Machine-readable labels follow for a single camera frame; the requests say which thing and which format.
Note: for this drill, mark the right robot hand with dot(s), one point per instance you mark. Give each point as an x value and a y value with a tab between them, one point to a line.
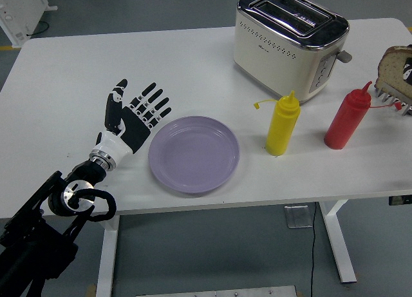
408	68

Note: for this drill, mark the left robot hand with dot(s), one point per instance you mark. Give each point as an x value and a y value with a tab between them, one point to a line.
135	129

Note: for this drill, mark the brown-crusted bread slice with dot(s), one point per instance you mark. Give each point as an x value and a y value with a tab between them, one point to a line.
391	68

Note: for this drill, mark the purple round plate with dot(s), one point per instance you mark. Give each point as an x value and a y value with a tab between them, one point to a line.
193	155

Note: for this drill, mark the cream and chrome toaster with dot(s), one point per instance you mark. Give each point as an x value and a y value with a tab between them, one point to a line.
273	58

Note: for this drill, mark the metal floor plate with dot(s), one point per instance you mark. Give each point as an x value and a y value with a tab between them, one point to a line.
297	217

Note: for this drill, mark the metal toast rack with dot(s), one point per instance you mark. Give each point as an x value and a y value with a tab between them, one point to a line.
391	94

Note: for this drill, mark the red squeeze bottle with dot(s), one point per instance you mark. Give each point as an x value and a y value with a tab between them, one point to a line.
344	123

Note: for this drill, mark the black table control box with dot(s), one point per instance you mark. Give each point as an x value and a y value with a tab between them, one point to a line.
400	201

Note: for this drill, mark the white table leg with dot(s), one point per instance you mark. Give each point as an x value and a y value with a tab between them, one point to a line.
338	245
107	261

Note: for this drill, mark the yellow squeeze bottle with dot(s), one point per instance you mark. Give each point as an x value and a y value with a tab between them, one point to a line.
281	129

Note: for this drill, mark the white appliance cabinet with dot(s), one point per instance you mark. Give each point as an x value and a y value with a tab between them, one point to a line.
16	13

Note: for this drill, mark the wooden board piece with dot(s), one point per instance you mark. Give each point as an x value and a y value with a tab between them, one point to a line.
91	291

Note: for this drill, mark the grey metal base plate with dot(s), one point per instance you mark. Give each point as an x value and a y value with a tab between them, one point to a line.
215	292

